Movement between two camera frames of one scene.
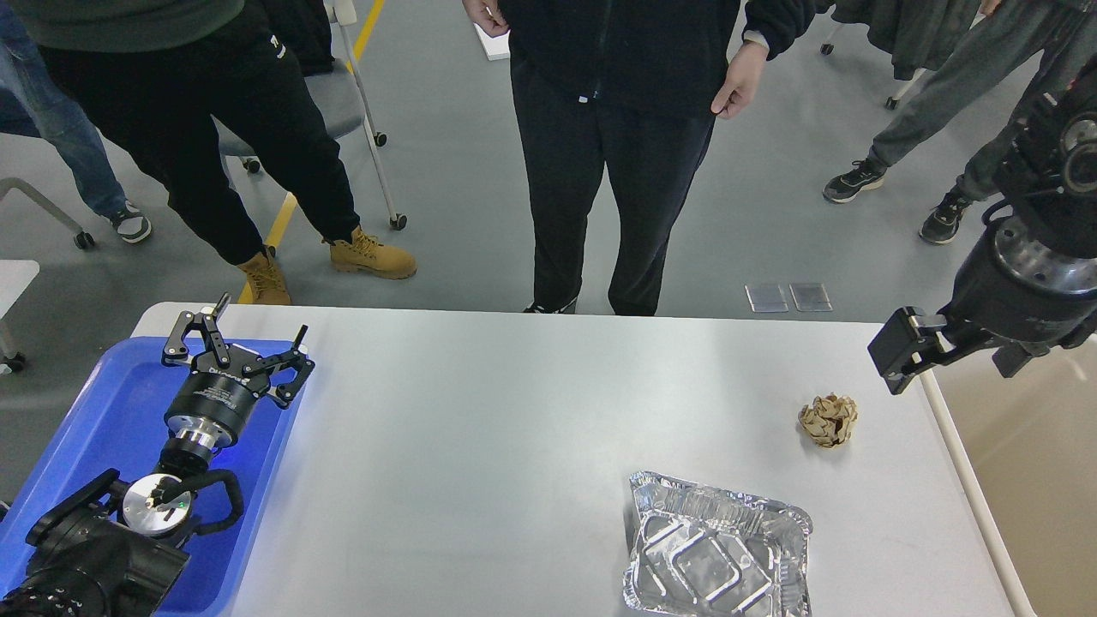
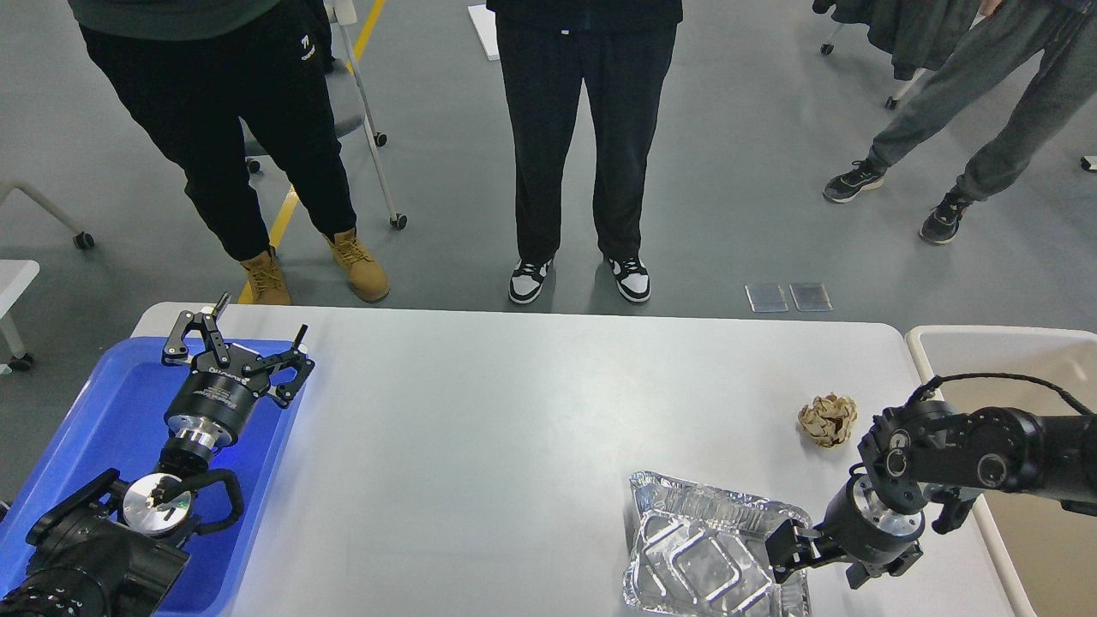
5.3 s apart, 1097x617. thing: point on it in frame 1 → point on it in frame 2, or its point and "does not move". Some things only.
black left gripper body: (214, 401) does not move
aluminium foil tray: (698, 551) does not move
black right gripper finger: (908, 342) → (791, 548)
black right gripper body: (1010, 340) → (854, 530)
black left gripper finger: (296, 358) does not move
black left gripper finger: (176, 353) does not move
